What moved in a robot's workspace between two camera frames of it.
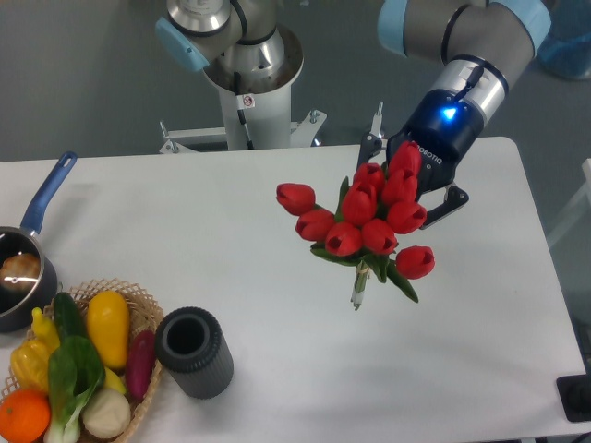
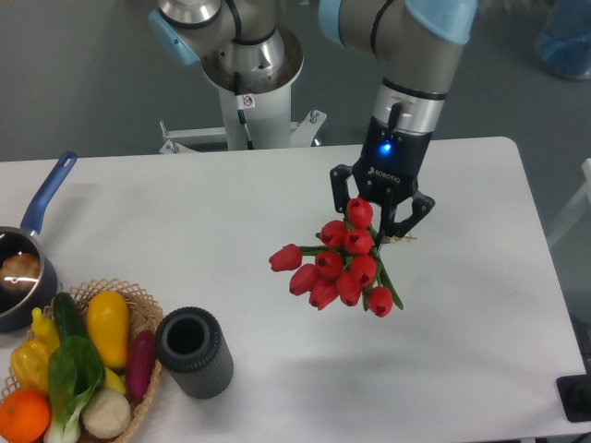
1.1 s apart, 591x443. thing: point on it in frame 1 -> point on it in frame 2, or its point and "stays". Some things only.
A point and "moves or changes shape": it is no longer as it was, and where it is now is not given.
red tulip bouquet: x=375 y=207 moves or changes shape
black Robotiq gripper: x=444 y=127 -> x=388 y=170
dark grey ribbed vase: x=190 y=344 stays
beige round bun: x=106 y=413 stays
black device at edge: x=574 y=392 stays
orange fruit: x=24 y=415 stays
